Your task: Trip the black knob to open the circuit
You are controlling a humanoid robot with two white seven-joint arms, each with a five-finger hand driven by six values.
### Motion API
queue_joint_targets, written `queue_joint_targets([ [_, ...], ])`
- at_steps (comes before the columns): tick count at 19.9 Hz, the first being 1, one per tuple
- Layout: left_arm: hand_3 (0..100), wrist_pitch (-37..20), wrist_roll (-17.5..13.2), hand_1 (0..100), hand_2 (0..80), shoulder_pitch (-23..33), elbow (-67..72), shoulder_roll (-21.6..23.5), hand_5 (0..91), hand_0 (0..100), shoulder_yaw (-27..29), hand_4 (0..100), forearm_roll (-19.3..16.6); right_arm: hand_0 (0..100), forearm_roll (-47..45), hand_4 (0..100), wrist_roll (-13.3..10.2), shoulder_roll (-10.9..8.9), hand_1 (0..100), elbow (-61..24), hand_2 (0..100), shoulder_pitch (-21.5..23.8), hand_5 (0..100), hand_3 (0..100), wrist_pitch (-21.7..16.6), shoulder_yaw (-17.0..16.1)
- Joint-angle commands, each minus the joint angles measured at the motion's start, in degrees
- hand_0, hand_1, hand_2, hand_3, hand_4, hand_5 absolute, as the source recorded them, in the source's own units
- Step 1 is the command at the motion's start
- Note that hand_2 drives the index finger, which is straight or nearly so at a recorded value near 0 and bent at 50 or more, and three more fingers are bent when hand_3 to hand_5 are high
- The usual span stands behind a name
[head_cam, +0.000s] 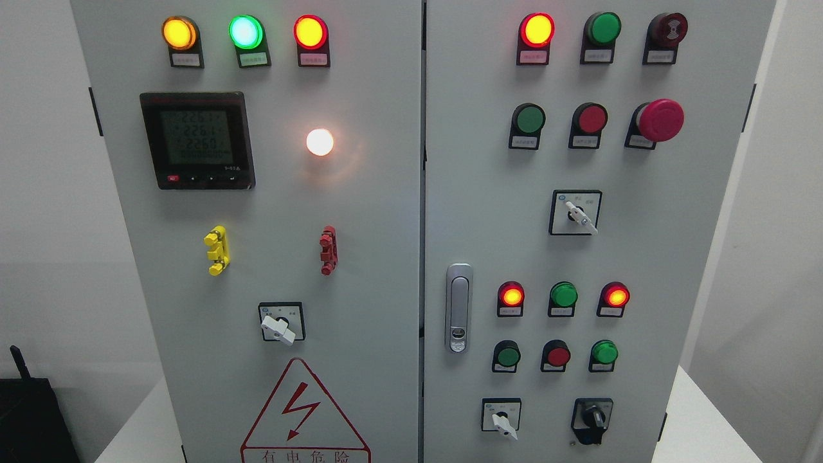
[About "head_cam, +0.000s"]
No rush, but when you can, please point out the black digital power meter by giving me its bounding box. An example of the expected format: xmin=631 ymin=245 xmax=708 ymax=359
xmin=140 ymin=91 xmax=255 ymax=190

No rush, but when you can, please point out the grey right cabinet door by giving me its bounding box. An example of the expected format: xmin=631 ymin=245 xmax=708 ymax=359
xmin=421 ymin=1 xmax=775 ymax=462

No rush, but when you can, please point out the green lit indicator light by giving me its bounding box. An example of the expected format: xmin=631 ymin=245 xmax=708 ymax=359
xmin=228 ymin=15 xmax=271 ymax=68

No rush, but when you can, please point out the green push button lower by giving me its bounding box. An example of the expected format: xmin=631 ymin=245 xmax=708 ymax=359
xmin=491 ymin=340 xmax=522 ymax=374

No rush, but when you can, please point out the white selector switch upper right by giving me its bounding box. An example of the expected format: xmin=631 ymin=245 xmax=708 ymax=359
xmin=548 ymin=190 xmax=602 ymax=235

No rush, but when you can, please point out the white lit indicator light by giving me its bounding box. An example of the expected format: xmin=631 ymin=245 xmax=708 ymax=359
xmin=305 ymin=128 xmax=334 ymax=156

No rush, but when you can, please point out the black box with antenna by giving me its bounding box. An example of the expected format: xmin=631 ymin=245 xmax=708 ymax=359
xmin=1 ymin=345 xmax=80 ymax=462

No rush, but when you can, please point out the dark red buzzer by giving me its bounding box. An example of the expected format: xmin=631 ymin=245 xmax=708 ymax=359
xmin=642 ymin=12 xmax=688 ymax=66

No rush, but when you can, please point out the white selector switch bottom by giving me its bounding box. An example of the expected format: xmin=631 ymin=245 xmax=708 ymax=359
xmin=481 ymin=397 xmax=522 ymax=440

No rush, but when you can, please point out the green push button upper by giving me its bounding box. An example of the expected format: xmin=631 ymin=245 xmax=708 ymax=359
xmin=509 ymin=103 xmax=546 ymax=150

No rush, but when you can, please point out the yellow terminal connector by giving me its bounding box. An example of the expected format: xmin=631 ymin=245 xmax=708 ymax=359
xmin=203 ymin=225 xmax=230 ymax=276

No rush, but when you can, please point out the white selector switch left door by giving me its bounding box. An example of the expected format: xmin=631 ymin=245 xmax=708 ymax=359
xmin=258 ymin=302 xmax=306 ymax=346

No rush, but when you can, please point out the red lit indicator light left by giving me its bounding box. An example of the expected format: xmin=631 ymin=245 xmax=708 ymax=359
xmin=293 ymin=14 xmax=331 ymax=68

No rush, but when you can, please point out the red indicator lower right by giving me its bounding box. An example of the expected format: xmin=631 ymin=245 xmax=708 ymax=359
xmin=597 ymin=282 xmax=630 ymax=318

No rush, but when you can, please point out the red emergency stop mushroom button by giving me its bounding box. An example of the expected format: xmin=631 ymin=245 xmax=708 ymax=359
xmin=625 ymin=98 xmax=685 ymax=150

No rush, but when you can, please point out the white selector switch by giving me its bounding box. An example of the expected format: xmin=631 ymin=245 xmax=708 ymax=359
xmin=481 ymin=397 xmax=522 ymax=440
xmin=548 ymin=190 xmax=602 ymax=235

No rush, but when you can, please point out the green indicator lower middle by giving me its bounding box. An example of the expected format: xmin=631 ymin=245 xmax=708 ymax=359
xmin=547 ymin=281 xmax=579 ymax=318

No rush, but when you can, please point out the green push button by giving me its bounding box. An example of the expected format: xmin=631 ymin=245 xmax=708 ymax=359
xmin=509 ymin=103 xmax=546 ymax=150
xmin=491 ymin=340 xmax=522 ymax=374

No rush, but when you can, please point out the green indicator top right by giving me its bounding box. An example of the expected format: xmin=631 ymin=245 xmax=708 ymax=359
xmin=580 ymin=12 xmax=621 ymax=65

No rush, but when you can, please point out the grey left cabinet door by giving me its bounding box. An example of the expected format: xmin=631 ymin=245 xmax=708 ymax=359
xmin=71 ymin=1 xmax=422 ymax=462

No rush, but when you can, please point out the red push button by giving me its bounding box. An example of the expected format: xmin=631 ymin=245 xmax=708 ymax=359
xmin=568 ymin=102 xmax=608 ymax=150
xmin=540 ymin=340 xmax=571 ymax=372

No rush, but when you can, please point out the red push button upper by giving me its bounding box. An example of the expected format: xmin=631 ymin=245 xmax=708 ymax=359
xmin=568 ymin=102 xmax=608 ymax=150

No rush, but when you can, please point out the black rotary knob switch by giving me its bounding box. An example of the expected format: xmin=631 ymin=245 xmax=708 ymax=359
xmin=570 ymin=397 xmax=613 ymax=445

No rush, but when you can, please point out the red terminal connector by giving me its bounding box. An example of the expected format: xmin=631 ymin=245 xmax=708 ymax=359
xmin=318 ymin=225 xmax=338 ymax=276

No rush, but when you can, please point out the red electric warning triangle sticker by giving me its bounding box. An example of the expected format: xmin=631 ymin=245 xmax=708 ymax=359
xmin=240 ymin=358 xmax=372 ymax=462

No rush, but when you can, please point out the grey cabinet door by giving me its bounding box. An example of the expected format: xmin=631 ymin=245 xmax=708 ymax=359
xmin=421 ymin=1 xmax=775 ymax=462
xmin=71 ymin=1 xmax=422 ymax=462

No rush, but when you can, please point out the silver cabinet door handle lock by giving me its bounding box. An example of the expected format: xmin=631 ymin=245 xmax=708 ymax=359
xmin=445 ymin=263 xmax=473 ymax=354

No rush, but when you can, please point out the red lit indicator top right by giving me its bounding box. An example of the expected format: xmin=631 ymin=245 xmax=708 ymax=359
xmin=516 ymin=12 xmax=556 ymax=66

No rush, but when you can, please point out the yellow indicator light top left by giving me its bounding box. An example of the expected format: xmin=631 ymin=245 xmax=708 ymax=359
xmin=162 ymin=15 xmax=204 ymax=69

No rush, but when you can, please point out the green indicator bottom right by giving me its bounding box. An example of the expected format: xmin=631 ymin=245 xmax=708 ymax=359
xmin=588 ymin=340 xmax=619 ymax=373

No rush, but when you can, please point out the red push button lower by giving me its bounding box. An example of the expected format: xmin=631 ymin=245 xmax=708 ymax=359
xmin=540 ymin=340 xmax=571 ymax=372

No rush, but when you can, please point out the red lit indicator lower left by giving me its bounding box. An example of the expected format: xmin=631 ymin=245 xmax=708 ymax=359
xmin=496 ymin=281 xmax=525 ymax=318

